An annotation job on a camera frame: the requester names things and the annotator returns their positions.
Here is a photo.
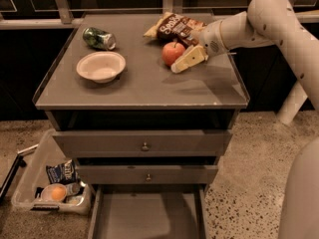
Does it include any brown yellow chip bag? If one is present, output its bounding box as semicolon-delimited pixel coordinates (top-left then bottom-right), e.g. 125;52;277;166
144;12;206;47

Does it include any blue chip bag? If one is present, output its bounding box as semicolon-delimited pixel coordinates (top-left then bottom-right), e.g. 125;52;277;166
46;160;78;185

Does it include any grey top drawer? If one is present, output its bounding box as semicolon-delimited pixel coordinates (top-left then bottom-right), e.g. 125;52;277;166
53;129;232;158

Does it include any white paper bowl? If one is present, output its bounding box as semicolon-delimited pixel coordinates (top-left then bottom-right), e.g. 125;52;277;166
76;52;126;84

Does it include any grey middle drawer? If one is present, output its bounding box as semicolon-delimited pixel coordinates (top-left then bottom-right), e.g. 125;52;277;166
77;165;218;184

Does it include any green soda can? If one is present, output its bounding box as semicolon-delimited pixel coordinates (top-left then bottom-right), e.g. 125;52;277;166
82;27;116;51

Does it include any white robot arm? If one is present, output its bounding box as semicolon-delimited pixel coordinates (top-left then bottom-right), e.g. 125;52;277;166
171;0;319;239

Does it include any red apple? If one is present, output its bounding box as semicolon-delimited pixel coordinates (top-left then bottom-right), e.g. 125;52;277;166
161;42;185;67

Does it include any white diagonal post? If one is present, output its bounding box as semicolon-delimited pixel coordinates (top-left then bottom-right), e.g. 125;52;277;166
277;82;307;124

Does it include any clear plastic bin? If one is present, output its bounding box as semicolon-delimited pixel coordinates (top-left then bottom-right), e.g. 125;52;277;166
11;129;91;215

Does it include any orange fruit in cup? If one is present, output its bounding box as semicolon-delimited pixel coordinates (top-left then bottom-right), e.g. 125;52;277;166
41;183;67;202

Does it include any grey drawer cabinet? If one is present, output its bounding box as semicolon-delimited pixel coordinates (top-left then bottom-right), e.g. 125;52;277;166
32;12;251;239

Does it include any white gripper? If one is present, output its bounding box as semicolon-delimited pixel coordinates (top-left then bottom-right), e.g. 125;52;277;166
170;20;228;74

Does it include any metal railing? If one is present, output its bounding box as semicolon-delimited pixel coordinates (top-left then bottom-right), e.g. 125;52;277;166
0;0;319;30

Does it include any grey bottom drawer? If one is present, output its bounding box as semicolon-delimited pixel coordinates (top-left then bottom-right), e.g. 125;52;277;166
88;185;209;239

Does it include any grey drawer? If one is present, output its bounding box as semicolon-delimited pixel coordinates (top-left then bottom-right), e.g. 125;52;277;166
88;185;209;239
77;165;218;184
53;129;232;158

